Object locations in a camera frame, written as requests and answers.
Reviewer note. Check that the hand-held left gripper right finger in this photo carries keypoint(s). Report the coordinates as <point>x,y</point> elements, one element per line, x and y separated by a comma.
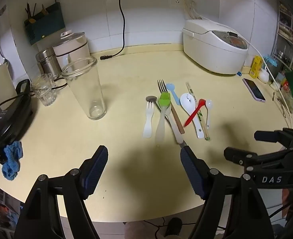
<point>192,171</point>

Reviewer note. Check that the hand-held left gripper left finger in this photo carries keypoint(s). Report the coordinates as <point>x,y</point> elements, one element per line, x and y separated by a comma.
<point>96,169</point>

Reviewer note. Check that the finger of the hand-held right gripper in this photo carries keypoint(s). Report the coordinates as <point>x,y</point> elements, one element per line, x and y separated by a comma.
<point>273,135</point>
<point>241,156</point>

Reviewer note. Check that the pale printed chopstick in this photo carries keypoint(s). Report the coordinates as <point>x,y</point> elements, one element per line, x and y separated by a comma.
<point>187,86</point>
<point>207,135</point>

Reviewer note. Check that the red plastic spoon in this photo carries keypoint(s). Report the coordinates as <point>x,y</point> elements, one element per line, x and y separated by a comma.
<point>195,113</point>

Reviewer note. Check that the green silicone brush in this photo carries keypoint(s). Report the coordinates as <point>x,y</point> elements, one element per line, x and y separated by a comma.
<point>164,99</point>

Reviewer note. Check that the tall clear glass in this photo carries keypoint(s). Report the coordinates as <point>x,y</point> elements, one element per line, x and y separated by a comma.
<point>86,89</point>

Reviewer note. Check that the smartphone with lilac case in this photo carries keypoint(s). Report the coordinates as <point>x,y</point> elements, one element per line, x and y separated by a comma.
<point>254,89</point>

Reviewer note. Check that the dark fuzzy slipper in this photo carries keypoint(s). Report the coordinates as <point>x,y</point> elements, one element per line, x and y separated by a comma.
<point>173,226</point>

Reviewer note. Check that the small white jar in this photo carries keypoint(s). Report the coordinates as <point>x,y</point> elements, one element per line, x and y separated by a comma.
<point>263,76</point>

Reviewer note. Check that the small white plastic spoon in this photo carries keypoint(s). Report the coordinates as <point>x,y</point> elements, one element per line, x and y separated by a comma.
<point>208,103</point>

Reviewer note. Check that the white plastic fork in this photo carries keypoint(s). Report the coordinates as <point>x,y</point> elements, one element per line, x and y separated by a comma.
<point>148,127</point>

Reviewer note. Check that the white rice paddle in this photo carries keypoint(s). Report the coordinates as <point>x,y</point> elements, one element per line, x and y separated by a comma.
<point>187,100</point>

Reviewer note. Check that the yellow carton box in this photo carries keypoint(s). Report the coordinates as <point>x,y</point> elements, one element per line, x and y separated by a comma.
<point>256,66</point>

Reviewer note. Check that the blue plastic spork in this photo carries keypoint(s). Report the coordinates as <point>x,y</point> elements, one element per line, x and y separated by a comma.
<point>172,93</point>

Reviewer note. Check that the blue cloth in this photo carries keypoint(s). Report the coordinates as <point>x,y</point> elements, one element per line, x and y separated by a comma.
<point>12,161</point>

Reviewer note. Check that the small clear glass mug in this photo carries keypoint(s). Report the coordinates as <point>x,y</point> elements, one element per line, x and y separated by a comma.
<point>44,92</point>

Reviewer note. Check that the black electric griddle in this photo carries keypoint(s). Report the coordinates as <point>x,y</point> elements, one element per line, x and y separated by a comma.
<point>9,114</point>

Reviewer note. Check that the white rice cooker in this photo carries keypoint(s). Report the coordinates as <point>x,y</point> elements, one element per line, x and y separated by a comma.
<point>211,49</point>

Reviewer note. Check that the stainless steel canister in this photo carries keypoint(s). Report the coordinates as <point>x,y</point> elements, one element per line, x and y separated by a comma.
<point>47,64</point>

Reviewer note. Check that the pale pink electric kettle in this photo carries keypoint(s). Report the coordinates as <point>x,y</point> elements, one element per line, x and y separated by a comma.
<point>71,49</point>

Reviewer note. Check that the dark green utensil holder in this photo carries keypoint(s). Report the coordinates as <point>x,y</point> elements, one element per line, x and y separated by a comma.
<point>47,27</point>

